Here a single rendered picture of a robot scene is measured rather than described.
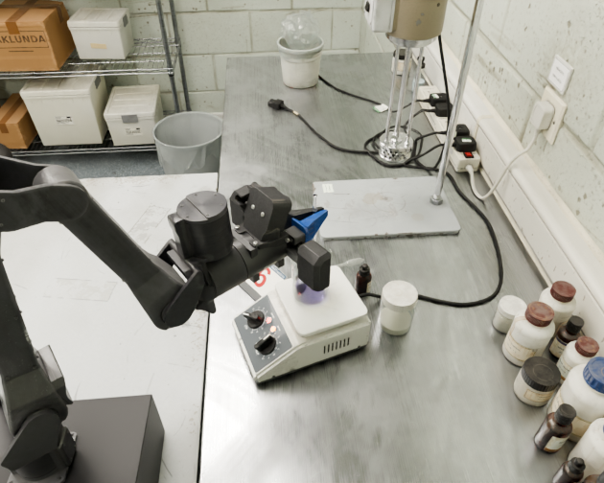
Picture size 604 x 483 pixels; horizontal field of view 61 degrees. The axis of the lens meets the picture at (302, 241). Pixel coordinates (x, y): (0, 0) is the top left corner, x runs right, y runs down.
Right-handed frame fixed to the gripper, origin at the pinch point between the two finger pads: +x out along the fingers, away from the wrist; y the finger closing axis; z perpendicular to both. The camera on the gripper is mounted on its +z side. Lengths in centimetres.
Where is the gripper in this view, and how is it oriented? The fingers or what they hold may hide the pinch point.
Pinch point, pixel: (307, 220)
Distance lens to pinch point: 71.3
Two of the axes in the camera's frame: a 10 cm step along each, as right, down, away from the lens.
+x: 7.6, -4.4, 4.8
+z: 0.0, -7.4, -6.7
